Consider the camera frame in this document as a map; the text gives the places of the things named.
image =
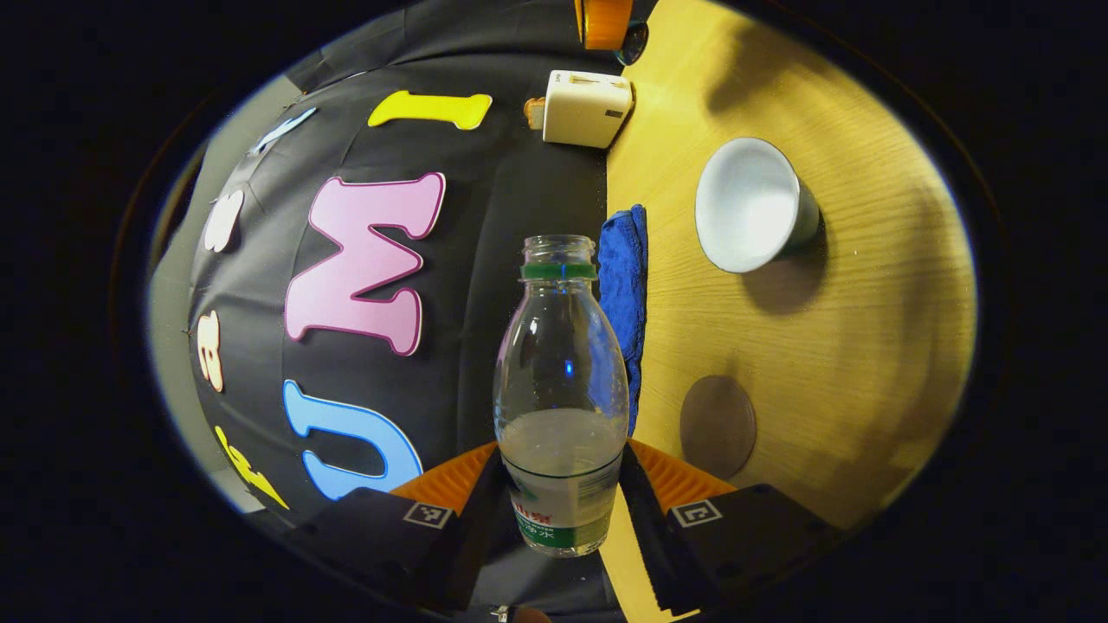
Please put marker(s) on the black backdrop cloth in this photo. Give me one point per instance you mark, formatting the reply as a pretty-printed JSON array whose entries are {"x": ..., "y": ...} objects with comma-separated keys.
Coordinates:
[{"x": 485, "y": 199}]

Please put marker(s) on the white toaster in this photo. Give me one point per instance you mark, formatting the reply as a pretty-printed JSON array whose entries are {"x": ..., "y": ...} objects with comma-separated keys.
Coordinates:
[{"x": 589, "y": 108}]

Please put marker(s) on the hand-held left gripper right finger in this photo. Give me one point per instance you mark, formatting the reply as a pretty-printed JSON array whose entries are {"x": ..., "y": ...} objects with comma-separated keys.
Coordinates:
[{"x": 645, "y": 541}]

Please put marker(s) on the toast slice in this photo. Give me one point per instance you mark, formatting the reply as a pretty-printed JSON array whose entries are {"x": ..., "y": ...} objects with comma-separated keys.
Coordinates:
[{"x": 534, "y": 112}]

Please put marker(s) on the round brown coaster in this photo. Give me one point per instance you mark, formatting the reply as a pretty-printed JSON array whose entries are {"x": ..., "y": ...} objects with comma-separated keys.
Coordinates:
[{"x": 717, "y": 426}]

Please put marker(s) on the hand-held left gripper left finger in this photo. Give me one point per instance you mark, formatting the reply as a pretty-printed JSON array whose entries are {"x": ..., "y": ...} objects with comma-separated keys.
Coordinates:
[{"x": 472, "y": 541}]

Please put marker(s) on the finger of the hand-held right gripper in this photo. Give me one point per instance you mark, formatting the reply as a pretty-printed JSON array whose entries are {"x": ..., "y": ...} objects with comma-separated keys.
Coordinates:
[{"x": 604, "y": 22}]

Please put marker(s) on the blue cloth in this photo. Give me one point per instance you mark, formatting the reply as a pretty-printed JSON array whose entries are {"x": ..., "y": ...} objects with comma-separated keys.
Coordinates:
[{"x": 623, "y": 285}]

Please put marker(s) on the clear plastic water bottle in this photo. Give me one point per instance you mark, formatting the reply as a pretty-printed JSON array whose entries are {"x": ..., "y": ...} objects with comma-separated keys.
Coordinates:
[{"x": 561, "y": 389}]

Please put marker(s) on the white teacup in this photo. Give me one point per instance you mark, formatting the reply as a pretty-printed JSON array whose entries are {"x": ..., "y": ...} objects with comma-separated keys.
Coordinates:
[{"x": 744, "y": 208}]

